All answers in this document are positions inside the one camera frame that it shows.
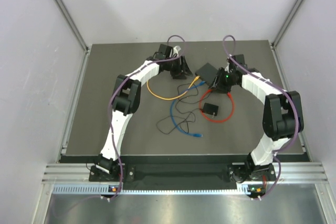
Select blue ethernet cable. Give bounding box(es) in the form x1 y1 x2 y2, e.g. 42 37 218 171
170 80 204 138

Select black network switch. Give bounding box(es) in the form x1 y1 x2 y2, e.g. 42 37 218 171
195 63 218 87

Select yellow ethernet cable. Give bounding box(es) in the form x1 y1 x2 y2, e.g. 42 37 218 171
146 76 200 101

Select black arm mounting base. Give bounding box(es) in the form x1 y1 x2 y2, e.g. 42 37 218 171
89 163 276 190

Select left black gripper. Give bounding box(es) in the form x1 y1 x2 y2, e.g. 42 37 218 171
165 55 193 79

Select grey slotted cable duct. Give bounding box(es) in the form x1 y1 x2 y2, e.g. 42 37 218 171
52 184 266 196

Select thin black power cord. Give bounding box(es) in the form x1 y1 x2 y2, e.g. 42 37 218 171
155 79 208 135

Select red ethernet cable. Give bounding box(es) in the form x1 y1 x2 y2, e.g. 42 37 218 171
199 88 235 123

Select black power adapter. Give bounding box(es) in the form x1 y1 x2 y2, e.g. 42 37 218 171
201 103 219 117

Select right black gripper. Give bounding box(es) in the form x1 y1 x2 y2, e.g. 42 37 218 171
209 68 237 94

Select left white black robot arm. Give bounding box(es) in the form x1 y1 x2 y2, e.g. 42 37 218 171
97 44 182 180

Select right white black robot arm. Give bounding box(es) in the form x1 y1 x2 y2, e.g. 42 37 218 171
211 55 304 182

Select aluminium frame rail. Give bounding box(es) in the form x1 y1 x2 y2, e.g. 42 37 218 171
42 162 328 184

